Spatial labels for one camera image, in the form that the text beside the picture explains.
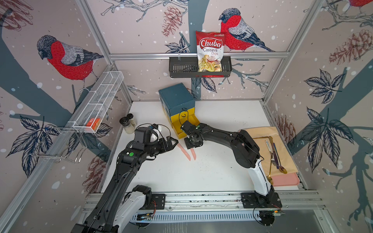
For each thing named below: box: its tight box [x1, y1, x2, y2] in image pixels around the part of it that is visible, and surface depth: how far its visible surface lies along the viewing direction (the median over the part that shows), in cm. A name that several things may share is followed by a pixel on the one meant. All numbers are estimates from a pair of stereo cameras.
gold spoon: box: [268, 135, 288, 174], surface depth 85 cm
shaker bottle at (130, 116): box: [126, 113, 138, 127], surface depth 102 cm
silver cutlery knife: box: [265, 139, 276, 167], surface depth 90 cm
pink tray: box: [271, 172, 300, 187], surface depth 82 cm
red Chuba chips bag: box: [195, 31, 226, 73], surface depth 85 cm
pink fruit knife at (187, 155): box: [177, 142, 191, 162], surface depth 94 cm
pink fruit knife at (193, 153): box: [190, 148, 197, 161], surface depth 92 cm
